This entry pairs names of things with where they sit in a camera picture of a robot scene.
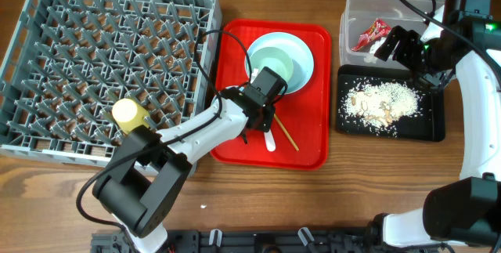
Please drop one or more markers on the grey dishwasher rack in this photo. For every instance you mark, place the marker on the grey dishwasher rack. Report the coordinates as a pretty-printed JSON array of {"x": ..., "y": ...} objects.
[{"x": 69, "y": 61}]

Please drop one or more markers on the red plastic tray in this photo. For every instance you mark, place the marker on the red plastic tray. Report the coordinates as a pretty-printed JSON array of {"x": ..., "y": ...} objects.
[{"x": 304, "y": 113}]

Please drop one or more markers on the white napkin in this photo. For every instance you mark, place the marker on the white napkin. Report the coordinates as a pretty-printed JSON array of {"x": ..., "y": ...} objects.
[{"x": 370, "y": 58}]

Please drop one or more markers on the large light blue plate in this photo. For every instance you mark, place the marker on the large light blue plate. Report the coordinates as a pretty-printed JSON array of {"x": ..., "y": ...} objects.
[{"x": 297, "y": 50}]

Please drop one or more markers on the clear plastic waste bin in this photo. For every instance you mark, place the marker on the clear plastic waste bin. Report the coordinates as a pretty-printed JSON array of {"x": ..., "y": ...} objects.
[{"x": 359, "y": 15}]

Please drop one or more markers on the red snack wrapper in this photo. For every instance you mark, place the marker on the red snack wrapper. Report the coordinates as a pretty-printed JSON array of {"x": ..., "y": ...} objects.
[{"x": 378, "y": 29}]

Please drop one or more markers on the rice and food scraps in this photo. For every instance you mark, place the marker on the rice and food scraps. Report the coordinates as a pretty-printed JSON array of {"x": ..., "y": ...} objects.
[{"x": 380, "y": 107}]

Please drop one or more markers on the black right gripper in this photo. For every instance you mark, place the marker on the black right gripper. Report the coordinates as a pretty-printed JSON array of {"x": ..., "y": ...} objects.
[{"x": 402, "y": 55}]

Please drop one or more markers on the black waste tray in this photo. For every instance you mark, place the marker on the black waste tray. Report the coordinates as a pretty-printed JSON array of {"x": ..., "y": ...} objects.
[{"x": 427, "y": 123}]

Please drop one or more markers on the yellow plastic cup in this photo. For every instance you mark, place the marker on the yellow plastic cup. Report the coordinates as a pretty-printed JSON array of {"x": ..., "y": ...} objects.
[{"x": 128, "y": 114}]

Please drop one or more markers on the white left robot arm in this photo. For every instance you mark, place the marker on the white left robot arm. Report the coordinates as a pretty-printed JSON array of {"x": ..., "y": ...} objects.
[{"x": 143, "y": 179}]

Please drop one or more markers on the green bowl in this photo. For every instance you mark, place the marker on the green bowl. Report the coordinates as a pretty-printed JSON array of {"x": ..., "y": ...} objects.
[{"x": 273, "y": 58}]

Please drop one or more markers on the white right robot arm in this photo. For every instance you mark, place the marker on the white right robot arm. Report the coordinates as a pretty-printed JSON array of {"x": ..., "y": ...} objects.
[{"x": 462, "y": 42}]

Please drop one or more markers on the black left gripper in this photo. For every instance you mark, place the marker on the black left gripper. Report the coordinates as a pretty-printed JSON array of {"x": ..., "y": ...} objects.
[{"x": 264, "y": 124}]

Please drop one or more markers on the wooden chopstick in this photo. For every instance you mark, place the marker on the wooden chopstick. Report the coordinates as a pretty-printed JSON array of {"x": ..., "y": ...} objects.
[{"x": 286, "y": 133}]

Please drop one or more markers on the white plastic fork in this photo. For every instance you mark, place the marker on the white plastic fork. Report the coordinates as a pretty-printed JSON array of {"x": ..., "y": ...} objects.
[{"x": 269, "y": 141}]

